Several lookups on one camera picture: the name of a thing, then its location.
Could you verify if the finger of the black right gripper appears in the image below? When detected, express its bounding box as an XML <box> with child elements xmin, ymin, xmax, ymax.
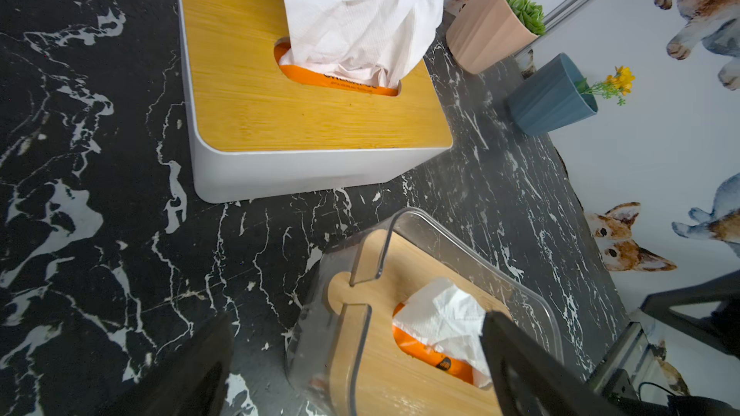
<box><xmin>640</xmin><ymin>271</ymin><xmax>739</xmax><ymax>358</ymax></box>

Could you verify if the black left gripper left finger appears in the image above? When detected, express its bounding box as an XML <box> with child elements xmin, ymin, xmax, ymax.
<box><xmin>109</xmin><ymin>314</ymin><xmax>233</xmax><ymax>415</ymax></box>

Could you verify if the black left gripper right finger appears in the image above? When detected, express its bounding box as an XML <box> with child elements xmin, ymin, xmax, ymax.
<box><xmin>481</xmin><ymin>311</ymin><xmax>622</xmax><ymax>415</ymax></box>

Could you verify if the clear plastic tissue box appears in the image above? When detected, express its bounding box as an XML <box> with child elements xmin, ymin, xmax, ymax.
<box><xmin>286</xmin><ymin>208</ymin><xmax>563</xmax><ymax>415</ymax></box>

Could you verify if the wooden tissue box lid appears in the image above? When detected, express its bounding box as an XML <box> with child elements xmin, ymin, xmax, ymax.
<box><xmin>326</xmin><ymin>230</ymin><xmax>509</xmax><ymax>415</ymax></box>

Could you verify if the white tissue box base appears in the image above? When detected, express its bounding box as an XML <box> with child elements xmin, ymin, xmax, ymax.
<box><xmin>178</xmin><ymin>0</ymin><xmax>451</xmax><ymax>203</ymax></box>

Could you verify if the yellow tissue box lid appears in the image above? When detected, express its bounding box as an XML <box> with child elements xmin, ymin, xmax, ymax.
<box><xmin>179</xmin><ymin>0</ymin><xmax>453</xmax><ymax>152</ymax></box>

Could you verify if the orange tissue paper pack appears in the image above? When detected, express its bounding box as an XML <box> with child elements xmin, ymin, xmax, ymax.
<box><xmin>275</xmin><ymin>0</ymin><xmax>443</xmax><ymax>96</ymax></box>

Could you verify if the blue pot with yellow flowers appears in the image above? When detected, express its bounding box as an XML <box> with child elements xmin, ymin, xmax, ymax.
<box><xmin>507</xmin><ymin>53</ymin><xmax>635</xmax><ymax>136</ymax></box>

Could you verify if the peach pot with succulent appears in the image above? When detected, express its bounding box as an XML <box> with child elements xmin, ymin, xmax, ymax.
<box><xmin>446</xmin><ymin>0</ymin><xmax>545</xmax><ymax>74</ymax></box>

